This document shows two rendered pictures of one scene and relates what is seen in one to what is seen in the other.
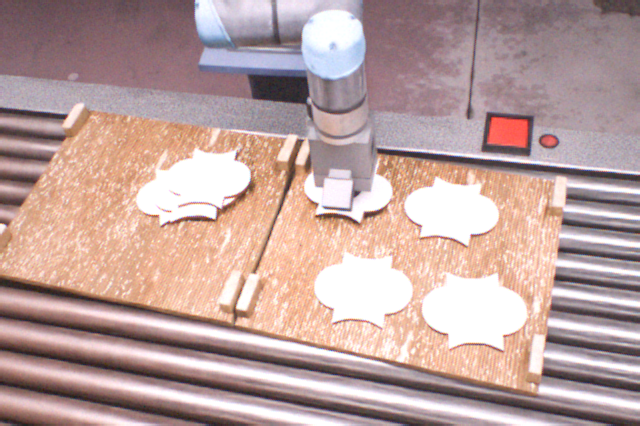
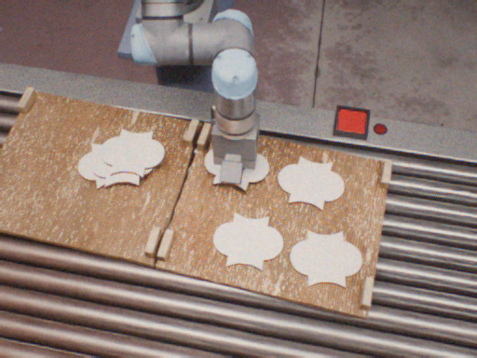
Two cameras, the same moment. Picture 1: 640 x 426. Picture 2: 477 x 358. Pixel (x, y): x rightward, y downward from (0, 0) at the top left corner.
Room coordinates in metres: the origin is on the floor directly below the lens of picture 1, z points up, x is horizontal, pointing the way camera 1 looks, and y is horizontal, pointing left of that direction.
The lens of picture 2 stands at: (0.03, 0.05, 2.02)
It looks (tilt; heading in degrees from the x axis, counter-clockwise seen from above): 58 degrees down; 352
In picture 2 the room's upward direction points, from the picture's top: 2 degrees counter-clockwise
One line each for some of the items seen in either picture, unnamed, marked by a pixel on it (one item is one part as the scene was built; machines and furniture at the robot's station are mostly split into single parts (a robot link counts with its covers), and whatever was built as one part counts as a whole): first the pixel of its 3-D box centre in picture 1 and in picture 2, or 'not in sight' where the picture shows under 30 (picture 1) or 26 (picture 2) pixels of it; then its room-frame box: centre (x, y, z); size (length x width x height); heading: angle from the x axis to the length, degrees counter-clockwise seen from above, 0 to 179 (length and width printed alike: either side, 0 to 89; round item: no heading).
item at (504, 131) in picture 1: (507, 134); (351, 122); (0.80, -0.33, 0.92); 0.06 x 0.06 x 0.01; 69
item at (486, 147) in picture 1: (507, 133); (351, 122); (0.80, -0.33, 0.92); 0.08 x 0.08 x 0.02; 69
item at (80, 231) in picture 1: (149, 205); (88, 171); (0.77, 0.26, 0.93); 0.41 x 0.35 x 0.02; 66
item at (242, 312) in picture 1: (249, 296); (166, 245); (0.56, 0.11, 0.95); 0.06 x 0.02 x 0.03; 156
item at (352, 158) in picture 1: (339, 158); (233, 146); (0.70, -0.05, 1.05); 0.12 x 0.09 x 0.16; 161
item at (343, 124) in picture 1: (337, 107); (234, 112); (0.72, -0.05, 1.13); 0.08 x 0.08 x 0.05
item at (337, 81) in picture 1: (335, 60); (235, 83); (0.72, -0.06, 1.20); 0.09 x 0.08 x 0.11; 172
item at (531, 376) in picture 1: (536, 357); (367, 293); (0.40, -0.25, 0.95); 0.06 x 0.02 x 0.03; 156
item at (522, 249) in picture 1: (406, 253); (279, 213); (0.60, -0.12, 0.93); 0.41 x 0.35 x 0.02; 66
